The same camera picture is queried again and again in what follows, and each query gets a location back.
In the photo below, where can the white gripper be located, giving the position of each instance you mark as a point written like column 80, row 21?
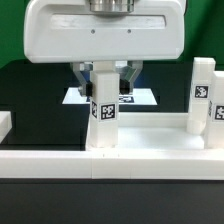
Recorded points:
column 58, row 31

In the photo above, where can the white desk tabletop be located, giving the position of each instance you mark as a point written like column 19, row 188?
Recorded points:
column 162, row 131

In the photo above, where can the fiducial marker sheet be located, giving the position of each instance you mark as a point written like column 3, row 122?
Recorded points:
column 140, row 96

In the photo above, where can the white front fence bar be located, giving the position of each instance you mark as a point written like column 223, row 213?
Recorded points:
column 185, row 165

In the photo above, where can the white left fence block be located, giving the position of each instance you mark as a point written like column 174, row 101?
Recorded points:
column 5, row 124

